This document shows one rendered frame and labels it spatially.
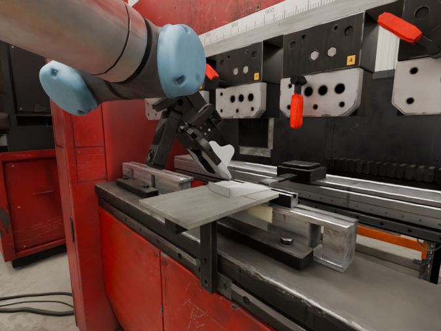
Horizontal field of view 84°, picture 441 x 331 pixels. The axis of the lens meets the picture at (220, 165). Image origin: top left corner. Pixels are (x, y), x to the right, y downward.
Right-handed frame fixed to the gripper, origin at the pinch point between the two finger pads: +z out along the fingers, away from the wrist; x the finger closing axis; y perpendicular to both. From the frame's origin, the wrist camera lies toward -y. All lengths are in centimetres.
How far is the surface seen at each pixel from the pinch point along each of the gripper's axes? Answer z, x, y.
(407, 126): 35, -12, 58
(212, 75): -15.0, 8.1, 17.8
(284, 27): -16.3, -8.3, 27.9
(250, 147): 3.9, 3.1, 12.8
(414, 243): 166, 12, 86
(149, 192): 10.4, 45.8, -10.1
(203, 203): 0.2, -3.1, -7.3
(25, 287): 43, 165, -110
